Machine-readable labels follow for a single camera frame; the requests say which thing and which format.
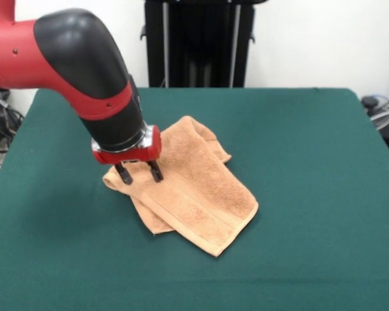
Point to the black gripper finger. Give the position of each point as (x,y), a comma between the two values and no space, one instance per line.
(125,176)
(156,173)

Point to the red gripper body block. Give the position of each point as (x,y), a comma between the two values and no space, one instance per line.
(149,152)

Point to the tan terry towel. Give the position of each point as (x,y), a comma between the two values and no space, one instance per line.
(197,188)

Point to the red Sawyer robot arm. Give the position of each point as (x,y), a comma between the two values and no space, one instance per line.
(68,58)

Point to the dark green table cloth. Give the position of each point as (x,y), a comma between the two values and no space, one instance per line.
(278,162)

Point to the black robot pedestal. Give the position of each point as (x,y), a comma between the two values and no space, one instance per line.
(197,42)

